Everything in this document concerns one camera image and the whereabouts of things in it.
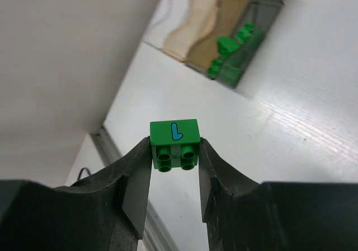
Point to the green letter lego brick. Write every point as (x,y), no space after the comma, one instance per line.
(175,144)

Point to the green 2x4 lego brick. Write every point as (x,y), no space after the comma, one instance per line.
(245,32)

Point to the small green lego brick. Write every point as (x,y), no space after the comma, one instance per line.
(214,68)

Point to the aluminium rail front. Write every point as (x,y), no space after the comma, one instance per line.
(132,200)

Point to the green 2x2 lego brick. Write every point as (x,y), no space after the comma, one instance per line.
(226,46)

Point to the clear compartment container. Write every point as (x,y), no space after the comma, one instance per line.
(187,30)

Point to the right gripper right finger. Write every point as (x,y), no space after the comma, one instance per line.
(241,214)

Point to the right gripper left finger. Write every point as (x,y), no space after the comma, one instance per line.
(82,216)

